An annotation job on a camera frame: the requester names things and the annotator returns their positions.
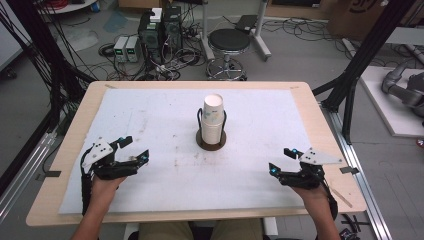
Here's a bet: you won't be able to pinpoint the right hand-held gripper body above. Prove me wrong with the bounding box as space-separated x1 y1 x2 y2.
278 147 344 191

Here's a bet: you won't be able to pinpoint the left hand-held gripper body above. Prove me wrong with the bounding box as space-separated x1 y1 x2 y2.
81 136 140 181

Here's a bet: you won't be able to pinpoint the person's left hand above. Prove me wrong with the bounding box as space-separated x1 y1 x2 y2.
91 175 128 201

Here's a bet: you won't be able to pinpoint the person's right hand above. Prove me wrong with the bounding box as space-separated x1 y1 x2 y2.
289 185 330 210

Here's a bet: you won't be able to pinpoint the white table mat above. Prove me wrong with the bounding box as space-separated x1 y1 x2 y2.
58 87 313 215

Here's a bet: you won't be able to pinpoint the light wooden table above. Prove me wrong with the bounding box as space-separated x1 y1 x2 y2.
25 80 368 228

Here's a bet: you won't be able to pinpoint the thin wooden stick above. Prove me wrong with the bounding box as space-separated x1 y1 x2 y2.
329 187 354 209

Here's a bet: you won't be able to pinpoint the black parts on floor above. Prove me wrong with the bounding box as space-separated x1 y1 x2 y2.
339 213 372 240

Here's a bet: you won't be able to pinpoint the person's legs in khaki trousers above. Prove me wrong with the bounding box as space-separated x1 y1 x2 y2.
137 219 265 240

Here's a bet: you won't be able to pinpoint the stack of white paper cups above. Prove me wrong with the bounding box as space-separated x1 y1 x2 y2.
200 93 225 145

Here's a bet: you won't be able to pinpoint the white floor board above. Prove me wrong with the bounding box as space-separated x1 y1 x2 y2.
359 65 424 139

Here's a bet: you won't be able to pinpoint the grey power supply unit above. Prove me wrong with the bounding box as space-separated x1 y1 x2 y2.
112 35 130 64
125 35 143 64

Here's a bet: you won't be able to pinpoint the black computer tower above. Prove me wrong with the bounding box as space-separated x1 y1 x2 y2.
162 5 184 52
137 11 165 65

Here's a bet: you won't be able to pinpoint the white metal stand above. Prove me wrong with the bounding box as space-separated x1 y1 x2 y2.
199 0 273 63

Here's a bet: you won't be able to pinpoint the black round stool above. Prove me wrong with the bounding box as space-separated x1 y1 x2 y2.
205 28 251 82

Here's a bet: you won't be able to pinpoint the black laptop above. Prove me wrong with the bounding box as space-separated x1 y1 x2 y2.
234 14 260 35

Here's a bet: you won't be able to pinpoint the round white table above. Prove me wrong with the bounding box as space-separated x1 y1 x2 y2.
37 0 98 15

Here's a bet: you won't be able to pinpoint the brown cardboard box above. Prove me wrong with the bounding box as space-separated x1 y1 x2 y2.
327 0 403 42

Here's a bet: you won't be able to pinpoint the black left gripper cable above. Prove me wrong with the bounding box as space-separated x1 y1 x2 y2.
80 149 94 217

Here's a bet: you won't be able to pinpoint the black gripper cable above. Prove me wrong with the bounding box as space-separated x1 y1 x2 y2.
80 149 94 217
320 173 340 222

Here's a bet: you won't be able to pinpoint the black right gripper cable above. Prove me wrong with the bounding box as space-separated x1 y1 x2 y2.
320 173 340 222

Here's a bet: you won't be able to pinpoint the aluminium rail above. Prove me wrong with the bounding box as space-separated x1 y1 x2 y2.
0 130 58 224
320 102 395 240

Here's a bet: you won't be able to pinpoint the black wire cup holder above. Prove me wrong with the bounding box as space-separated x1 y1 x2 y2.
195 107 228 152

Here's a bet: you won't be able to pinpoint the black metal frame post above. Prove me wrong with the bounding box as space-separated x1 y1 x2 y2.
312 0 418 145
5 0 98 134

